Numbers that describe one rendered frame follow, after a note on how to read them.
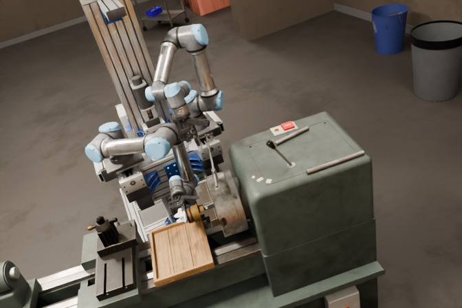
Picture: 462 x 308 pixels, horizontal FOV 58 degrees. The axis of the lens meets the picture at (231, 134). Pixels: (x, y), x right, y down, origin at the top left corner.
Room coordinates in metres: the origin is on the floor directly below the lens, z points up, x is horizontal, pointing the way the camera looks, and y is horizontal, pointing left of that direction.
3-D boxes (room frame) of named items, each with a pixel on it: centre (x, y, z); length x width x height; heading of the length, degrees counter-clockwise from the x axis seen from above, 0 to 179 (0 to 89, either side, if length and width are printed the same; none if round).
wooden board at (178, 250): (1.55, 0.41, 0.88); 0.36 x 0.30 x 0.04; 6
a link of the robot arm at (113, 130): (2.13, 0.67, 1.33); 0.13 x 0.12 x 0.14; 153
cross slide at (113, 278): (1.54, 0.73, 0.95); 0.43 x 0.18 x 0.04; 6
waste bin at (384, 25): (4.94, -2.33, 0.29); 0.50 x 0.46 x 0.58; 10
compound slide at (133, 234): (1.60, 0.71, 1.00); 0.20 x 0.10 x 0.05; 96
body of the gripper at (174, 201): (1.67, 0.36, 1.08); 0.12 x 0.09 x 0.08; 5
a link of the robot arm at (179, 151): (1.94, 0.30, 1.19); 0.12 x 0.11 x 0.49; 63
